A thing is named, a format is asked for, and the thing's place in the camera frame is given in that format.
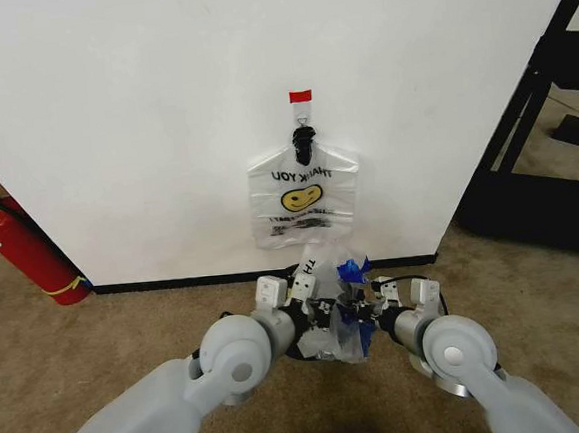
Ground black power adapter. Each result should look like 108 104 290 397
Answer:
548 112 579 150

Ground clear bag with blue print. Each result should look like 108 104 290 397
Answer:
290 237 383 370

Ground red fire extinguisher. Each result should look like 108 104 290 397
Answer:
0 190 95 312

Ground clear wall hook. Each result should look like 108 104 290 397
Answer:
291 99 315 130

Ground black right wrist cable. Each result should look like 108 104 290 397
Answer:
372 270 455 323

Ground white smiley garbage bag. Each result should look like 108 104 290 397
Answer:
243 138 368 254

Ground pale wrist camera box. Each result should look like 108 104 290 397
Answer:
375 277 403 312
291 272 320 303

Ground black baseboard strip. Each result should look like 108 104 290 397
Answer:
89 253 440 297

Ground black metal rack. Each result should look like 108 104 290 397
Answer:
435 0 579 284

